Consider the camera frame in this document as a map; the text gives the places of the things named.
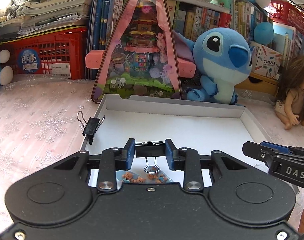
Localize long-haired baby doll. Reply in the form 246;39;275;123
274;55;304;130

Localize stack of books and papers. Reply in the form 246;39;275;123
0;0;95;39

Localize row of shelf books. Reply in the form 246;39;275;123
164;0;304;63

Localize pink snowflake tablecloth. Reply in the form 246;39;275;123
0;76;304;230

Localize white printed carton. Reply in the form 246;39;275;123
250;41;283;80

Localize white cardboard box tray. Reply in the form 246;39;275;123
79;94;277;188

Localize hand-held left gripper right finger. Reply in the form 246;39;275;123
165;138;250;193

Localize wooden drawer box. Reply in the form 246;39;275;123
235;71;279;97

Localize black binder clip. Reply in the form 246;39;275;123
77;110;105;145
135;141;166;174

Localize red plastic crate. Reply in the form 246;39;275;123
0;26;89;79

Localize red plastic basket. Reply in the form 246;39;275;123
268;0;304;37

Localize blue plush ball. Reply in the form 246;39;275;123
254;21;274;42

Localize triangular pink toy house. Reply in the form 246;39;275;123
91;0;183;105

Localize tall blue books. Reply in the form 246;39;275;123
88;0;132;53

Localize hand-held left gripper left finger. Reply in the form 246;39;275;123
52;138;135;193

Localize pink rectangular box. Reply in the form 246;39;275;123
85;50;196;78

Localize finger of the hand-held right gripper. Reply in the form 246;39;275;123
242;141;279;167
262;141;304;156

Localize blue cat plush toy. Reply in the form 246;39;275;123
0;24;15;92

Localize blue bear hair clip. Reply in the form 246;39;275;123
145;171;173;183
116;170;145;183

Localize blue alien plush toy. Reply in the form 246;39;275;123
173;27;253;104

